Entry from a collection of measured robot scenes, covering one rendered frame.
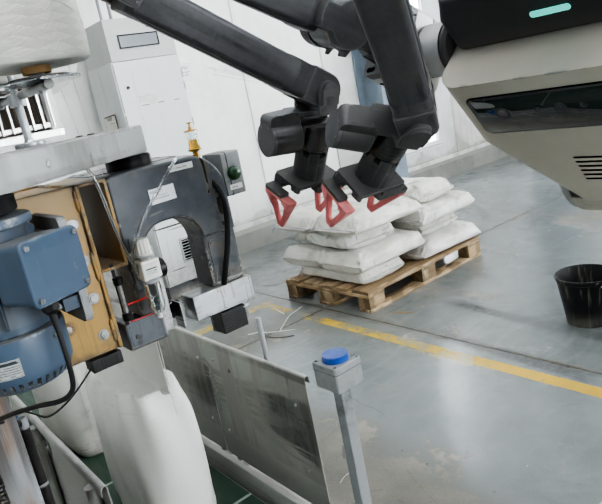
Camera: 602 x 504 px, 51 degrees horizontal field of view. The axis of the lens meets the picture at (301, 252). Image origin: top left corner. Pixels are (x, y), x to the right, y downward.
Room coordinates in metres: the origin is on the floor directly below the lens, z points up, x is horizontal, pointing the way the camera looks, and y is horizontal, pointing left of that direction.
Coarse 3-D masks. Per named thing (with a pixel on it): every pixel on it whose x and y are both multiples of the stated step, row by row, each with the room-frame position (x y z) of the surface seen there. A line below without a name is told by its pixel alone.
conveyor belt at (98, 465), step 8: (24, 392) 2.59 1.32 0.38; (24, 400) 2.50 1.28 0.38; (32, 400) 2.48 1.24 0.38; (80, 456) 1.93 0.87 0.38; (96, 456) 1.90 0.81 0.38; (104, 456) 1.89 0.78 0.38; (88, 464) 1.86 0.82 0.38; (96, 464) 1.85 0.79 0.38; (104, 464) 1.84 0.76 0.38; (208, 464) 1.72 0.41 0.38; (96, 472) 1.80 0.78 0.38; (104, 472) 1.79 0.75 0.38; (216, 472) 1.67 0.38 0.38; (104, 480) 1.75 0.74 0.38; (216, 480) 1.63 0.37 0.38; (224, 480) 1.62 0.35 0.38; (112, 488) 1.69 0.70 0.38; (216, 488) 1.59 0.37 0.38; (224, 488) 1.58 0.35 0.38; (232, 488) 1.57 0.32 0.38; (240, 488) 1.57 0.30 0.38; (112, 496) 1.65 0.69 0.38; (216, 496) 1.55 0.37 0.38; (224, 496) 1.54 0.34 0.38; (232, 496) 1.54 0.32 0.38; (240, 496) 1.53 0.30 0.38; (248, 496) 1.52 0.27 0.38
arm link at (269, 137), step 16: (320, 96) 1.04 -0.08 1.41; (336, 96) 1.04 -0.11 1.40; (272, 112) 1.06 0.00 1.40; (288, 112) 1.05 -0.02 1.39; (304, 112) 1.04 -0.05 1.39; (320, 112) 1.04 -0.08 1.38; (272, 128) 1.03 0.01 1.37; (288, 128) 1.04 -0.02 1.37; (272, 144) 1.03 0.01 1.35; (288, 144) 1.03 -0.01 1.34
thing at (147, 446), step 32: (128, 352) 1.47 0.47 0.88; (96, 384) 1.51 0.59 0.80; (128, 384) 1.43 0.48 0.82; (160, 384) 1.35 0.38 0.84; (96, 416) 1.54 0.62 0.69; (128, 416) 1.37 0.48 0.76; (160, 416) 1.35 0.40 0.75; (192, 416) 1.40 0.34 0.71; (128, 448) 1.38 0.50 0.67; (160, 448) 1.33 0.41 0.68; (192, 448) 1.38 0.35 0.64; (128, 480) 1.42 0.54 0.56; (160, 480) 1.33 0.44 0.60; (192, 480) 1.36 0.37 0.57
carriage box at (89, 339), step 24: (24, 192) 1.24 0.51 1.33; (48, 192) 1.09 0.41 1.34; (72, 192) 1.12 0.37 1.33; (72, 216) 1.11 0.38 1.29; (96, 264) 1.12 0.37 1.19; (96, 288) 1.11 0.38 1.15; (96, 312) 1.11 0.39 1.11; (72, 336) 1.07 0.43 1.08; (96, 336) 1.10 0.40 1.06; (120, 336) 1.12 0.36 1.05; (72, 360) 1.07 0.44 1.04
